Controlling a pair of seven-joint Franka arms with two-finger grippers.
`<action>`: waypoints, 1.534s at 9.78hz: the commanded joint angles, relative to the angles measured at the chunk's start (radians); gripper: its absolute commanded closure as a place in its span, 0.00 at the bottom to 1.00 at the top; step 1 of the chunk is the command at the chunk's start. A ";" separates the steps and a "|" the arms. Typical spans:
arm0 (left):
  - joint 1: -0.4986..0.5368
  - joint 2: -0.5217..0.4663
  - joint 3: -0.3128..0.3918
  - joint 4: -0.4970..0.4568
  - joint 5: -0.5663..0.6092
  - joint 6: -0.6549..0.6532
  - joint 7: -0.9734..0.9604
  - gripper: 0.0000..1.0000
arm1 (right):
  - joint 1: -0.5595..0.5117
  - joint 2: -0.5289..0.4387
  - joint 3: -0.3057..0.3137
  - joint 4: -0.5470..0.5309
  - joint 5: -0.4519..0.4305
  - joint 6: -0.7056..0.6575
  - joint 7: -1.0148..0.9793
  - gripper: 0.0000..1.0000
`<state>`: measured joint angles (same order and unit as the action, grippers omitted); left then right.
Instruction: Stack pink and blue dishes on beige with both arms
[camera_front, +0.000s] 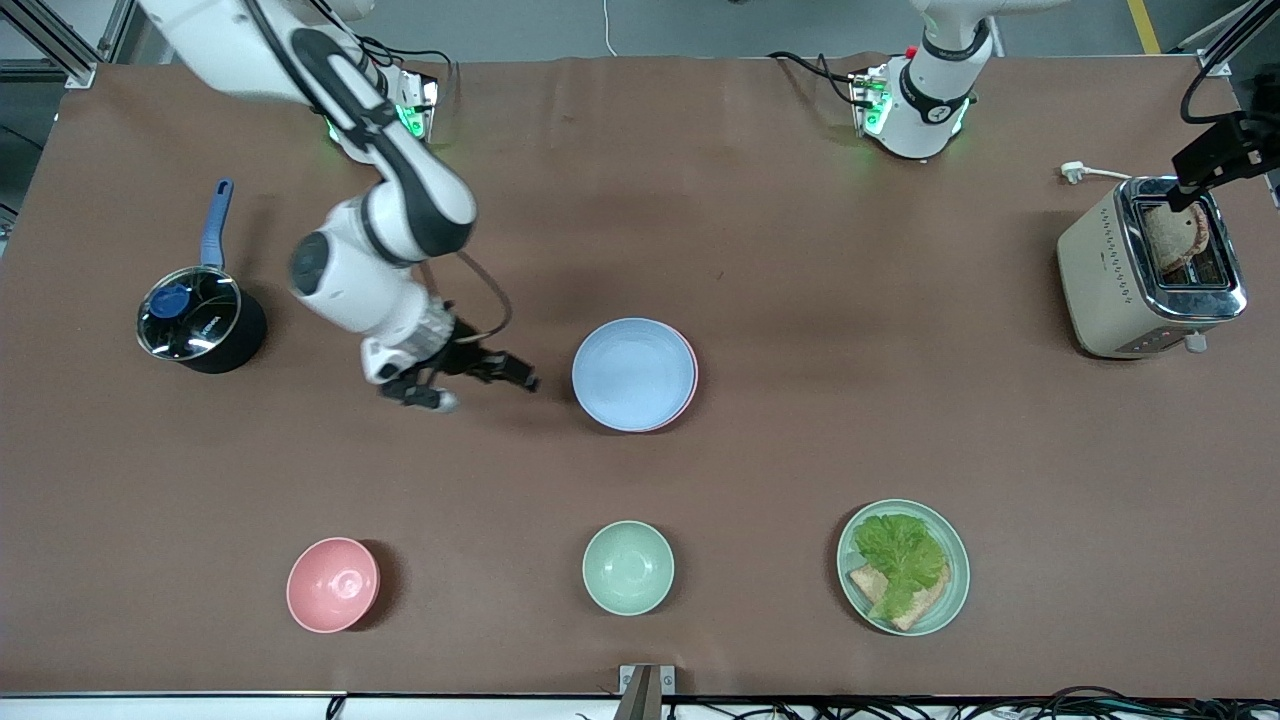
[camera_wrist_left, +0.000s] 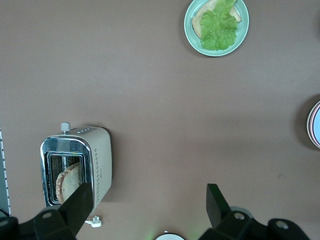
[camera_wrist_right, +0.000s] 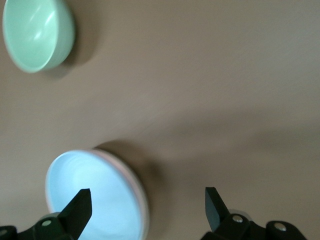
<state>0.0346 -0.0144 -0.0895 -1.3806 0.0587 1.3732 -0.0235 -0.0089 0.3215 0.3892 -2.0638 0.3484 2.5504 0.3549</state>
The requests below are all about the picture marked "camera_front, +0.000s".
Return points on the green lettuce leaf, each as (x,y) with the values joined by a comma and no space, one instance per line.
(900,555)

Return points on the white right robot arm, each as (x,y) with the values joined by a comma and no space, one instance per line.
(350,270)

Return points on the green bowl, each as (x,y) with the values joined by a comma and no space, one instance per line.
(628,567)

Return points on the brown toast slice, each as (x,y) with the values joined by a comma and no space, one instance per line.
(1175,240)

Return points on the glass lid blue knob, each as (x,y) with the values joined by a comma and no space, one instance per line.
(190,312)

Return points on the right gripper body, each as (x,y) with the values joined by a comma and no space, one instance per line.
(466,356)

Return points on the brown bread slice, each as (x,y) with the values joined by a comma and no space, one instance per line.
(925,608)

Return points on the metal table bracket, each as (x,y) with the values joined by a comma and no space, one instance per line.
(646,690)

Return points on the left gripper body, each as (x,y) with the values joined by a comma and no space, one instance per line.
(1222,150)

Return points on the blue plate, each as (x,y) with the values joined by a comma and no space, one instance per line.
(630,375)

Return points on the aluminium frame profile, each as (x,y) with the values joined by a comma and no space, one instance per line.
(60,45)
(1215,55)

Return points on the pink bowl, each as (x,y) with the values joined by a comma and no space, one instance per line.
(332,585)

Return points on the beige chrome toaster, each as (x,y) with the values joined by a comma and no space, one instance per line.
(1095,290)

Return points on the pink plate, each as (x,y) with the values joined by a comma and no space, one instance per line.
(694,380)

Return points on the green plate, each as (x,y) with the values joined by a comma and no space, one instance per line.
(955,590)

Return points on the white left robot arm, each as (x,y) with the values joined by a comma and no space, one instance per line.
(925,110)

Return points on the white power plug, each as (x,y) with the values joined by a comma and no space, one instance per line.
(1073,172)

